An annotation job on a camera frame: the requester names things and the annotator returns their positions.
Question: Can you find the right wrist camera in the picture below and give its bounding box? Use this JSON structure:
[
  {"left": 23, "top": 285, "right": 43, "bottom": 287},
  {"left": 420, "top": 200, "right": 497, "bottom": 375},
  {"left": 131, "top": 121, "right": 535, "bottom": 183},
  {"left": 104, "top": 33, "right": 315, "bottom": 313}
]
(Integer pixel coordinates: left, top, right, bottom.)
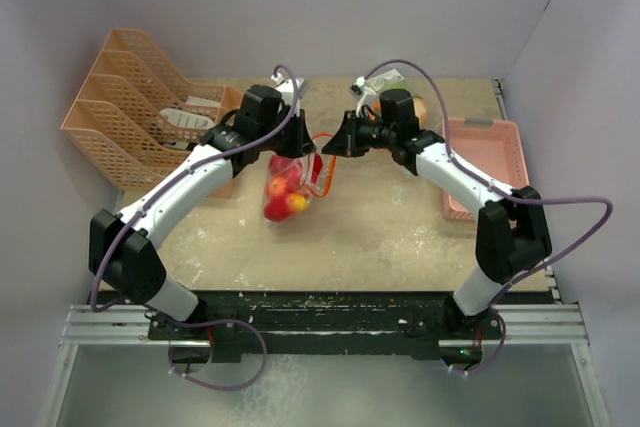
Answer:
[{"left": 349, "top": 76, "right": 378, "bottom": 116}]

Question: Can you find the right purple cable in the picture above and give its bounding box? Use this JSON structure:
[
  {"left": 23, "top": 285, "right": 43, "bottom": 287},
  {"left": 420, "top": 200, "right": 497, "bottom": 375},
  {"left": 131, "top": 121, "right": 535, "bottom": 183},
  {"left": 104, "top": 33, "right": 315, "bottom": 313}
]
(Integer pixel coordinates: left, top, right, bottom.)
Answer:
[{"left": 362, "top": 59, "right": 614, "bottom": 378}]

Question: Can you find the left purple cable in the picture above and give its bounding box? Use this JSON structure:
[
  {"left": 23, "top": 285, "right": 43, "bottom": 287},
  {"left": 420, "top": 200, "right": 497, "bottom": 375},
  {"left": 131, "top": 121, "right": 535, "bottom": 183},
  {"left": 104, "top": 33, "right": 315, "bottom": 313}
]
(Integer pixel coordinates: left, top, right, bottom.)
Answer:
[{"left": 89, "top": 65, "right": 301, "bottom": 391}]

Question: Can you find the small white red box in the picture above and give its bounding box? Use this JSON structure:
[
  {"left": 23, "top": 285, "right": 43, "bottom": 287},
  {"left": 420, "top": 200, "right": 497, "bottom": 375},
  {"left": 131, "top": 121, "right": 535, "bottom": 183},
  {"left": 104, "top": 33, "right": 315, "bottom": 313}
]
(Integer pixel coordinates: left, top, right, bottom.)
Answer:
[{"left": 366, "top": 68, "right": 405, "bottom": 92}]

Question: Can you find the white packet in organizer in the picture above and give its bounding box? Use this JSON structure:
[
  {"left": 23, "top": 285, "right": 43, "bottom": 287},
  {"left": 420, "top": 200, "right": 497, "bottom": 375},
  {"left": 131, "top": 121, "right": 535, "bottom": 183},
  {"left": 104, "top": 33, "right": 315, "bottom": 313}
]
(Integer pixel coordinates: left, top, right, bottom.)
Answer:
[{"left": 160, "top": 96, "right": 220, "bottom": 130}]

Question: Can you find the purple cable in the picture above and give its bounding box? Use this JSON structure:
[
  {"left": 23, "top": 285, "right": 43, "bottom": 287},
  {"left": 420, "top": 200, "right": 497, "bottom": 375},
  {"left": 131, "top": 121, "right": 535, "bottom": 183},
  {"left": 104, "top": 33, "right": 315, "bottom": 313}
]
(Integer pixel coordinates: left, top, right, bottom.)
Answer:
[
  {"left": 362, "top": 59, "right": 614, "bottom": 378},
  {"left": 89, "top": 65, "right": 301, "bottom": 391}
]

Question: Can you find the zip bag of red apples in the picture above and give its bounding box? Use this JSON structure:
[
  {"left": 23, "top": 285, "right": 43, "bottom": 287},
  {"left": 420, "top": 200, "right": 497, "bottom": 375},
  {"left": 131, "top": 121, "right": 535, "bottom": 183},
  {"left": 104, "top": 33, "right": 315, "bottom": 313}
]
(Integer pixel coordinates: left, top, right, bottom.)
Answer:
[{"left": 262, "top": 151, "right": 336, "bottom": 223}]

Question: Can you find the orange desk file organizer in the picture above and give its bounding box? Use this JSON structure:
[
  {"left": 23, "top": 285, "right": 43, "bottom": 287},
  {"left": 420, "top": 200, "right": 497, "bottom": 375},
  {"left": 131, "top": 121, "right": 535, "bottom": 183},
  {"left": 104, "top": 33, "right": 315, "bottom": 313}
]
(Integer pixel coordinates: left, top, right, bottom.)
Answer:
[{"left": 61, "top": 28, "right": 242, "bottom": 191}]

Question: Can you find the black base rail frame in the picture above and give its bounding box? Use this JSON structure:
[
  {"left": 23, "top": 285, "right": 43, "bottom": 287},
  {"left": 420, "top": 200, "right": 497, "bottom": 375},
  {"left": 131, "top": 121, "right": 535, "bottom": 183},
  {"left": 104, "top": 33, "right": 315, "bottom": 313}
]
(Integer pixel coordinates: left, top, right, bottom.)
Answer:
[{"left": 59, "top": 289, "right": 586, "bottom": 363}]

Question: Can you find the pink perforated plastic basket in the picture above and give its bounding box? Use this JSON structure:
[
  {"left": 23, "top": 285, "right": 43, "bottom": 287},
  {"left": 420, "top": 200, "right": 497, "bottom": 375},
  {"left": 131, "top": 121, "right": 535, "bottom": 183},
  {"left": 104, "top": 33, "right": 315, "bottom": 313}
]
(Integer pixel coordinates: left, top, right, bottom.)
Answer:
[{"left": 442, "top": 116, "right": 532, "bottom": 222}]

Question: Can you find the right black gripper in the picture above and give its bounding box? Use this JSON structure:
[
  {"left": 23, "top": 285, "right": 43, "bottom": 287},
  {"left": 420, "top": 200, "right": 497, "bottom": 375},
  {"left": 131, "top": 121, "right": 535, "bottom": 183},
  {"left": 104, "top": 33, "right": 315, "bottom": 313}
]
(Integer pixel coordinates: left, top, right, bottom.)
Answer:
[{"left": 322, "top": 110, "right": 396, "bottom": 158}]

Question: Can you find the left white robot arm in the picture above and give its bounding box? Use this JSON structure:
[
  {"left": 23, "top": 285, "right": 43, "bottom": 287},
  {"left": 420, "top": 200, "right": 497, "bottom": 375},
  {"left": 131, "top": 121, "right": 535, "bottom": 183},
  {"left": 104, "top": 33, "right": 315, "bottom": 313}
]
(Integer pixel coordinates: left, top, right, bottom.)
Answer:
[{"left": 88, "top": 79, "right": 315, "bottom": 339}]

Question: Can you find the zip bag of mixed fruit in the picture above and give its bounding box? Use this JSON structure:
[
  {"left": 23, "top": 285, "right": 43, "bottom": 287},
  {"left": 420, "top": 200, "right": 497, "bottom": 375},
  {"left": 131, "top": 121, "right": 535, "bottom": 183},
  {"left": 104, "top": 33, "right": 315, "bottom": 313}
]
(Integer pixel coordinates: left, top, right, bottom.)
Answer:
[{"left": 372, "top": 95, "right": 446, "bottom": 178}]

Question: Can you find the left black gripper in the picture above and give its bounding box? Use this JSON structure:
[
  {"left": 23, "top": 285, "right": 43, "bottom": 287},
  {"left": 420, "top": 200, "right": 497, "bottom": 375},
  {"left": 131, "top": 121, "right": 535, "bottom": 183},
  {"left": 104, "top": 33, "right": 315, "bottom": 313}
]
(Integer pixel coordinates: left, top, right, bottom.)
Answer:
[{"left": 257, "top": 107, "right": 315, "bottom": 159}]

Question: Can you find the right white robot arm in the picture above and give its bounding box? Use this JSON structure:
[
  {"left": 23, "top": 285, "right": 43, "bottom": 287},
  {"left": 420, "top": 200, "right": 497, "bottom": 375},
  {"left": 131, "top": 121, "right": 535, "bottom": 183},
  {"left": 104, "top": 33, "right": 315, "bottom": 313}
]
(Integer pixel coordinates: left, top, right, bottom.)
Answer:
[{"left": 322, "top": 88, "right": 552, "bottom": 338}]

